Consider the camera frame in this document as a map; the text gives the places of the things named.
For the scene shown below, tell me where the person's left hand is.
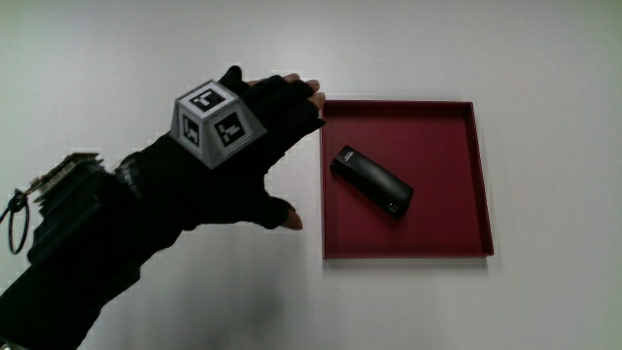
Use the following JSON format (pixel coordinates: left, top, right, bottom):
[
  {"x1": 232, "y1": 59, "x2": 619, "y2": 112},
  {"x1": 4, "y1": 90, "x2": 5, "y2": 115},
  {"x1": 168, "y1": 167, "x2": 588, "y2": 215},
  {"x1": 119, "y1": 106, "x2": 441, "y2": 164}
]
[{"x1": 126, "y1": 64, "x2": 328, "y2": 232}]

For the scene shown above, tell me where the black stapler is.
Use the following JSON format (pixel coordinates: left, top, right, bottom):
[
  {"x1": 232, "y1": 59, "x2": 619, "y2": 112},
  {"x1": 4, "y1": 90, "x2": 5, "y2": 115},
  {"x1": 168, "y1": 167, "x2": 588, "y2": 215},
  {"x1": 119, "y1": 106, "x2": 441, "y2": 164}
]
[{"x1": 329, "y1": 144, "x2": 415, "y2": 220}]

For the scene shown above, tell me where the dark red square plate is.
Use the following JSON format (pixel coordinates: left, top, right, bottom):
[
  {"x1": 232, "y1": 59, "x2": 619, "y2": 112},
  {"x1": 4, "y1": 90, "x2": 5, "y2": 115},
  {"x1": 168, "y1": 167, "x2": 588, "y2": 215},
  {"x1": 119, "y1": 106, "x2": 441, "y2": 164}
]
[{"x1": 319, "y1": 99, "x2": 496, "y2": 260}]

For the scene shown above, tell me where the black forearm sensor module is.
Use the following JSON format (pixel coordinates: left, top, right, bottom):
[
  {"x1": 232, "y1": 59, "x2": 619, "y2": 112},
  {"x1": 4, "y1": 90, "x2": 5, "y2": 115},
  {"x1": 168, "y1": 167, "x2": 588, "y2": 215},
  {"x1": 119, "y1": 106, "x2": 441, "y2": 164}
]
[{"x1": 24, "y1": 152, "x2": 106, "y2": 264}]

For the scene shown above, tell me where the person's left forearm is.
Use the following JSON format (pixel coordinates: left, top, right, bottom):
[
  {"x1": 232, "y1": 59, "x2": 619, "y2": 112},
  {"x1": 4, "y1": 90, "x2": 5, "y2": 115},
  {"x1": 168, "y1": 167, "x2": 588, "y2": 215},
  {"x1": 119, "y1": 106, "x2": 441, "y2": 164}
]
[{"x1": 0, "y1": 151, "x2": 189, "y2": 350}]

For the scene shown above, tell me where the black looped cable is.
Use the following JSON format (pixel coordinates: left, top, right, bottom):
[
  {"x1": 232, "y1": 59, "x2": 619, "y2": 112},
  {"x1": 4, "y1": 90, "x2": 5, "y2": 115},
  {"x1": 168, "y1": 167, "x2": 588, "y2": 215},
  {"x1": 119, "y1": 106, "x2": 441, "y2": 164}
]
[{"x1": 0, "y1": 189, "x2": 31, "y2": 256}]

